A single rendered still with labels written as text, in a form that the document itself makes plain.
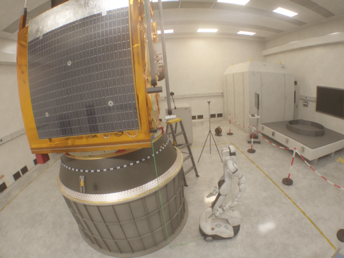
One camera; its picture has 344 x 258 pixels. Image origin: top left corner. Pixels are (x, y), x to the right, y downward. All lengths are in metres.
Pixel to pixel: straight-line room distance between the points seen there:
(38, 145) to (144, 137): 1.42
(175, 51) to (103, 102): 8.66
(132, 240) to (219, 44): 10.33
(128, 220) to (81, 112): 1.42
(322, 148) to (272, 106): 3.65
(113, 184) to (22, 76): 1.77
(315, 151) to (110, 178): 5.04
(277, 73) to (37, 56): 8.28
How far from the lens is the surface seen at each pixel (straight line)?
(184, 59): 9.88
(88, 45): 1.64
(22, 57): 2.37
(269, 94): 7.92
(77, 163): 2.11
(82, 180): 2.03
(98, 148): 1.73
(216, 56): 10.38
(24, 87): 2.27
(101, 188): 1.95
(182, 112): 5.79
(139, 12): 1.67
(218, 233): 2.57
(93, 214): 2.22
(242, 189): 2.01
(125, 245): 2.61
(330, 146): 6.02
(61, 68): 1.78
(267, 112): 7.95
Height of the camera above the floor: 2.32
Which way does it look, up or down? 16 degrees down
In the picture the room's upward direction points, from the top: 5 degrees counter-clockwise
